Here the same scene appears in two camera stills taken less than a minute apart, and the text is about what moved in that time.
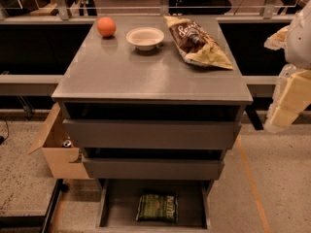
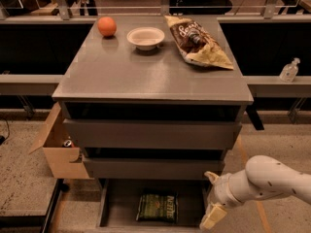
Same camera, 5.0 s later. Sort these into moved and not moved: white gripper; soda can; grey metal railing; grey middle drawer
Moved: white gripper
Not moved: grey metal railing; grey middle drawer; soda can
